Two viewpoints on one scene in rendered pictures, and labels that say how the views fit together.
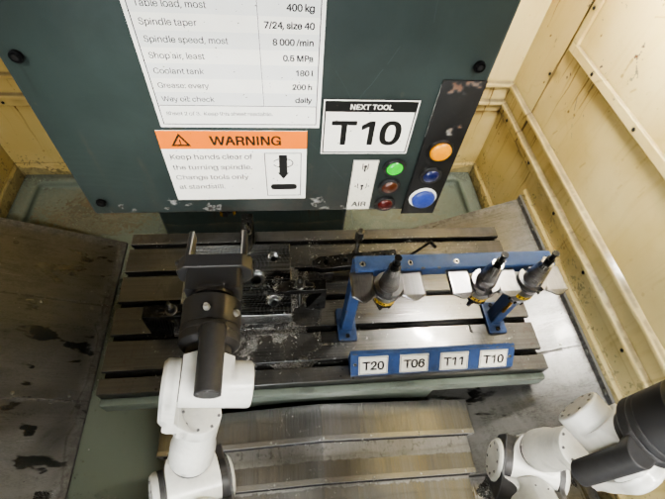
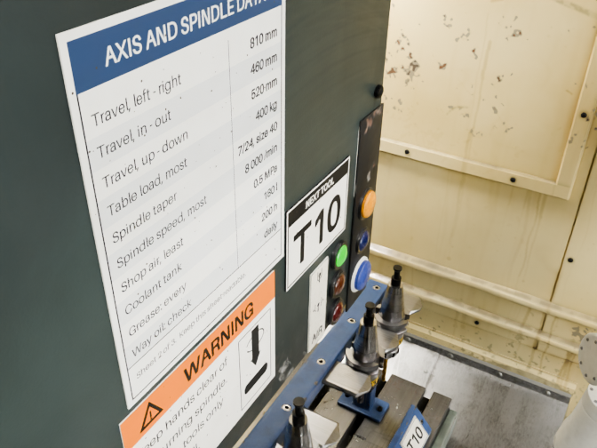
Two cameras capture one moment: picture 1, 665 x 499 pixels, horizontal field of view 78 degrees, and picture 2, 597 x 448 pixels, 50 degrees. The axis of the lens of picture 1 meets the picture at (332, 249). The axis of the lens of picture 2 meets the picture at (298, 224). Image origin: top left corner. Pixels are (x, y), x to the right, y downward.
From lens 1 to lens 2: 0.32 m
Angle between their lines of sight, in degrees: 40
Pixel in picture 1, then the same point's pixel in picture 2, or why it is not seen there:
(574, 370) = (460, 382)
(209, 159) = (182, 413)
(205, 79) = (182, 276)
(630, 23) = not seen: hidden behind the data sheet
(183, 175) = not seen: outside the picture
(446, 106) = (365, 148)
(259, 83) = (234, 237)
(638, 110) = not seen: hidden behind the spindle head
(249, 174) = (224, 394)
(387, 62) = (325, 130)
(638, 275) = (430, 245)
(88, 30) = (43, 306)
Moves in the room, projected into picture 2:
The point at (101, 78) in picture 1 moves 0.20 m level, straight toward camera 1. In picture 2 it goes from (52, 388) to (512, 427)
